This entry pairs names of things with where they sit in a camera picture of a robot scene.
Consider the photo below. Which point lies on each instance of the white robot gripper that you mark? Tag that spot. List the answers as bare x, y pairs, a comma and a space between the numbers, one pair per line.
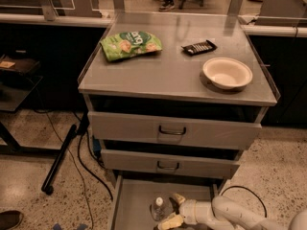
188, 211

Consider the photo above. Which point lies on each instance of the clear plastic bottle white cap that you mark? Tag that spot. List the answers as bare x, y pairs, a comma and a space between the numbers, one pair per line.
158, 209

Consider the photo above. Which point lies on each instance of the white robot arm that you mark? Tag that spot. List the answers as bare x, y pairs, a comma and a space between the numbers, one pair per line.
222, 213

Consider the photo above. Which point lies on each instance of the bottom grey open drawer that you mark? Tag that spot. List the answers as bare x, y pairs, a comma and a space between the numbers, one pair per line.
135, 193

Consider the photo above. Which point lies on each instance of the grey metal drawer cabinet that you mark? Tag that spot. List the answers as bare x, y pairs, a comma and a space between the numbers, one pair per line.
170, 83

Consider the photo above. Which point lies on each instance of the top grey drawer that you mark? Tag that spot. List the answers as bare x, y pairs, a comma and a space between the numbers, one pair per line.
172, 131

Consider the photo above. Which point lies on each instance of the middle grey drawer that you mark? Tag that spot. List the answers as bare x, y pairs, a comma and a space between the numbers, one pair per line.
168, 164

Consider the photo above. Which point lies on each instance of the black pole with wheel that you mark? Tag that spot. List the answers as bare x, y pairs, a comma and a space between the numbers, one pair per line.
47, 186

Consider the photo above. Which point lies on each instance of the white paper bowl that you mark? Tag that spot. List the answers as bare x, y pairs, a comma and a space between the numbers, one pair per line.
227, 73

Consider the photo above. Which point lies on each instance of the dark candy bar wrapper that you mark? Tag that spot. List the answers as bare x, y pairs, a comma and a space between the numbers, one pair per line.
199, 48

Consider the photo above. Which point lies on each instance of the brown shoe bottom left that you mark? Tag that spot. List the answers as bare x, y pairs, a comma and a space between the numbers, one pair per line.
10, 219

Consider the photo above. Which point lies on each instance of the green snack chip bag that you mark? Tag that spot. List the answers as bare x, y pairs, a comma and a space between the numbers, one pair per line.
130, 45

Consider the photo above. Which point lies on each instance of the black side table left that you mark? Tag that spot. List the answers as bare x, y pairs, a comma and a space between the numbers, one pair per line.
11, 98

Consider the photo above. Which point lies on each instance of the dark tray with orange card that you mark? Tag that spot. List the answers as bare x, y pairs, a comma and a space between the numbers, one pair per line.
19, 62

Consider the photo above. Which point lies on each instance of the white rail right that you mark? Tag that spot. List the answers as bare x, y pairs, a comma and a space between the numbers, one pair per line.
275, 31

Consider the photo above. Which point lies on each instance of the white rail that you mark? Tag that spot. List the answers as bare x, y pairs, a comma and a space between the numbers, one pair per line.
68, 21
275, 31

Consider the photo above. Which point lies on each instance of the white rail left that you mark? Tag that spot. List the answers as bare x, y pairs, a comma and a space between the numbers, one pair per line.
68, 21

